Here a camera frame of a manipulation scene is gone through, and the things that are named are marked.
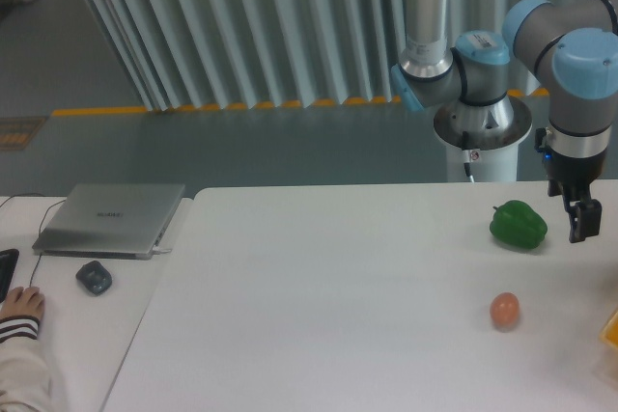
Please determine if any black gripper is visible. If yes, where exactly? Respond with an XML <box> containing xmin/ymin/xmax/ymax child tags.
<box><xmin>534</xmin><ymin>127</ymin><xmax>606</xmax><ymax>243</ymax></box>

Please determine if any cream striped sleeve forearm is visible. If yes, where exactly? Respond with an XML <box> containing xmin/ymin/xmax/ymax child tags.
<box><xmin>1</xmin><ymin>316</ymin><xmax>53</xmax><ymax>411</ymax></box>

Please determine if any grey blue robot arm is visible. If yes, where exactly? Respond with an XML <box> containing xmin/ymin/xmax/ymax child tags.
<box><xmin>391</xmin><ymin>0</ymin><xmax>617</xmax><ymax>242</ymax></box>

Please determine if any green bell pepper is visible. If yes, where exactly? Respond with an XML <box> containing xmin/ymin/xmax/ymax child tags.
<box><xmin>490</xmin><ymin>200</ymin><xmax>548</xmax><ymax>250</ymax></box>

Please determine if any person's hand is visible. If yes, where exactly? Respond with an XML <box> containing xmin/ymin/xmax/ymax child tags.
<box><xmin>1</xmin><ymin>287</ymin><xmax>45</xmax><ymax>337</ymax></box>

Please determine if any yellow container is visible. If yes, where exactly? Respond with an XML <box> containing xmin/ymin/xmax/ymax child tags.
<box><xmin>599</xmin><ymin>310</ymin><xmax>618</xmax><ymax>349</ymax></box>

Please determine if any brown egg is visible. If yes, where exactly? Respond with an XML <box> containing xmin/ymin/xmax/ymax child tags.
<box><xmin>490</xmin><ymin>292</ymin><xmax>520</xmax><ymax>328</ymax></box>

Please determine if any white folding partition screen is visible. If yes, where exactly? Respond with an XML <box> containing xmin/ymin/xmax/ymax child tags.
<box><xmin>61</xmin><ymin>0</ymin><xmax>618</xmax><ymax>112</ymax></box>

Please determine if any silver closed laptop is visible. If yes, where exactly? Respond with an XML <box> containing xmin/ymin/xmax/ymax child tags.
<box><xmin>32</xmin><ymin>183</ymin><xmax>185</xmax><ymax>260</ymax></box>

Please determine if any dark grey small device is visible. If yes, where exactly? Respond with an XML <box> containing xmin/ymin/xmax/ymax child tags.
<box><xmin>75</xmin><ymin>261</ymin><xmax>113</xmax><ymax>296</ymax></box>

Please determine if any black keyboard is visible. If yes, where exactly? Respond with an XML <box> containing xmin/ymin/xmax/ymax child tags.
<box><xmin>0</xmin><ymin>249</ymin><xmax>19</xmax><ymax>303</ymax></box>

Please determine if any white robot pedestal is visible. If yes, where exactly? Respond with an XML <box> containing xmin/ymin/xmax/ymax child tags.
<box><xmin>442</xmin><ymin>142</ymin><xmax>519</xmax><ymax>182</ymax></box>

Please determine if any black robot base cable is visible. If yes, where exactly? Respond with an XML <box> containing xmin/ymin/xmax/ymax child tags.
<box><xmin>461</xmin><ymin>129</ymin><xmax>476</xmax><ymax>183</ymax></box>

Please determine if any black mouse cable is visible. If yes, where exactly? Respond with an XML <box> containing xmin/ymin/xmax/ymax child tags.
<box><xmin>0</xmin><ymin>193</ymin><xmax>69</xmax><ymax>289</ymax></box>

